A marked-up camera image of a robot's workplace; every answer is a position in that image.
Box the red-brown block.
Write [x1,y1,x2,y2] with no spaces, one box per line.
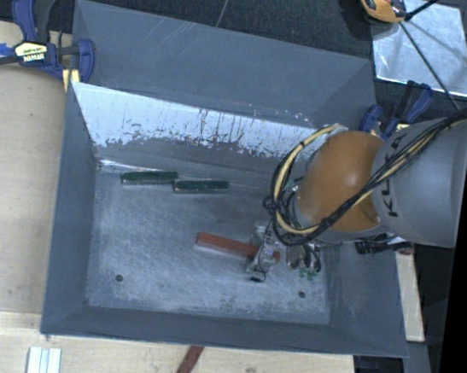
[165,341,206,373]
[192,230,283,265]

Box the dark green flat block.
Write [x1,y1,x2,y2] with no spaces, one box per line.
[119,163,181,194]
[171,173,231,202]

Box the grey metal bin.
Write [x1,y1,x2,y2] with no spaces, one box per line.
[27,0,452,373]

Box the black cylinder on white bracket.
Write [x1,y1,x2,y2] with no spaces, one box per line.
[353,234,416,263]

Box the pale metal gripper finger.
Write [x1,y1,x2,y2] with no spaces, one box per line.
[249,223,274,250]
[243,243,281,285]

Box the pale wood board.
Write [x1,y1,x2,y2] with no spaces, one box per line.
[0,65,78,320]

